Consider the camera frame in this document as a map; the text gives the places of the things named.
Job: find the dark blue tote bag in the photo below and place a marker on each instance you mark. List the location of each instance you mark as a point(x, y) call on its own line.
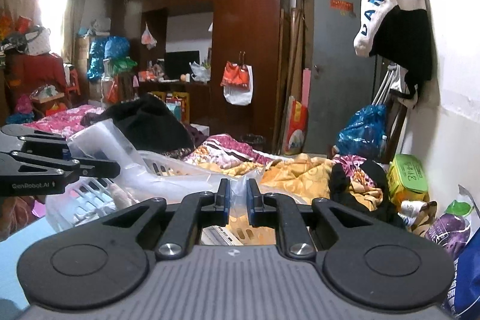
point(463, 296)

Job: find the orange floral blanket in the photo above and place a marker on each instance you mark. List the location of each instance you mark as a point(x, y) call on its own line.
point(303, 177)

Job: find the white plastic laundry basket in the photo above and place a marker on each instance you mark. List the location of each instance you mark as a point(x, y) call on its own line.
point(91, 198)

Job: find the white black hanging sweatshirt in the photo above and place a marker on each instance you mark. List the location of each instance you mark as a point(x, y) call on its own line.
point(400, 32)

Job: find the grey metal door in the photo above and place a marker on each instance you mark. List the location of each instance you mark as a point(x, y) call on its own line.
point(341, 82)

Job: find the black clothing pile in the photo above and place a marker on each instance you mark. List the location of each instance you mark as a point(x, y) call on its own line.
point(149, 125)

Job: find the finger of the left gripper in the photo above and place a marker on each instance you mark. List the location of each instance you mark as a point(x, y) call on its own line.
point(17, 166)
point(19, 138)

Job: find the clear plastic zip bag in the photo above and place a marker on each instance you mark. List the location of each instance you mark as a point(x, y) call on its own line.
point(142, 162)

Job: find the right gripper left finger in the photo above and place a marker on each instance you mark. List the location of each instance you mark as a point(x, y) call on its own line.
point(171, 231)

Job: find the green box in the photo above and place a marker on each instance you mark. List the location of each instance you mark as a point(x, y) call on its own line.
point(406, 180)

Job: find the blue plastic bag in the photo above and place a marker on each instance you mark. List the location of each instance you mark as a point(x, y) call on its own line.
point(363, 134)

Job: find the dark red wooden wardrobe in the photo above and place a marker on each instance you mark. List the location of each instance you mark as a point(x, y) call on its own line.
point(249, 31)

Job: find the purple snack bag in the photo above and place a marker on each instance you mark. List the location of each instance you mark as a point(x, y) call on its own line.
point(454, 228)

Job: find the orange white hanging bag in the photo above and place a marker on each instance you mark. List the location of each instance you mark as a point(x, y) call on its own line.
point(238, 84)

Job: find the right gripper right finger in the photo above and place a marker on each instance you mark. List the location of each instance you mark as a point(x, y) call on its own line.
point(301, 231)

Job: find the pink floral bedsheet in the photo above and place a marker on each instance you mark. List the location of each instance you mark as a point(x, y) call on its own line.
point(65, 123)

